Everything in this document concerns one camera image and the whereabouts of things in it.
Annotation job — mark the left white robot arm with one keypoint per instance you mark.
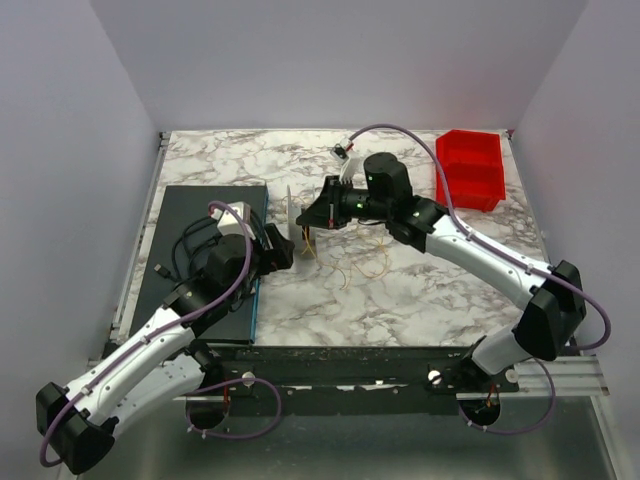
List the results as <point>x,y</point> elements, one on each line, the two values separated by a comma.
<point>79,422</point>

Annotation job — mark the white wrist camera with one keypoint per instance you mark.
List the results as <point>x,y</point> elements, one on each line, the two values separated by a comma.
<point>228,223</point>
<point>350,162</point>

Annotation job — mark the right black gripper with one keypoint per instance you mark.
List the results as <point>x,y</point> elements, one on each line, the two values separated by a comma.
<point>336,204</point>

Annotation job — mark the red plastic bin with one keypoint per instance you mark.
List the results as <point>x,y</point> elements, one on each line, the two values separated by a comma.
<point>473,165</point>

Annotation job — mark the white cable spool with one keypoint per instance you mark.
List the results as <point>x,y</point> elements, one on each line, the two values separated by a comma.
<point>304,238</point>

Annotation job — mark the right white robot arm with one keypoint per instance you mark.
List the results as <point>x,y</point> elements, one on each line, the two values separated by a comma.
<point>546,294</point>

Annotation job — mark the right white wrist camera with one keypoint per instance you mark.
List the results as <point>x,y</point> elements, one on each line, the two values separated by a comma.
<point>350,162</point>

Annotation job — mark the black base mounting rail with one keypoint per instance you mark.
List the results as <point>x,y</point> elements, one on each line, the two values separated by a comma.
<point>269,382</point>

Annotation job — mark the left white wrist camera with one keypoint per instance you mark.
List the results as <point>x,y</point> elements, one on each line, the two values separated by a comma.
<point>228,223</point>

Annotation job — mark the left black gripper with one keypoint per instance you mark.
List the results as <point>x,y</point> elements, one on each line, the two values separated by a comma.
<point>273,243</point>

